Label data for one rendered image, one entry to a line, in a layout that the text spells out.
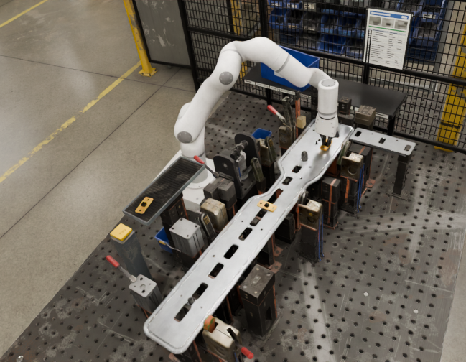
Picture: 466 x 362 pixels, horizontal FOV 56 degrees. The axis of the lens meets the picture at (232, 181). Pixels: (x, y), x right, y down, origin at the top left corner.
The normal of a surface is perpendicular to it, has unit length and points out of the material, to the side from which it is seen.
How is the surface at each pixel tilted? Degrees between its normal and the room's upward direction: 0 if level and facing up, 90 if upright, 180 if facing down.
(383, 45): 90
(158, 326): 0
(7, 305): 0
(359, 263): 0
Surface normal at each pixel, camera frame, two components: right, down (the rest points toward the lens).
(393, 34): -0.56, 0.62
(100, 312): -0.12, -0.72
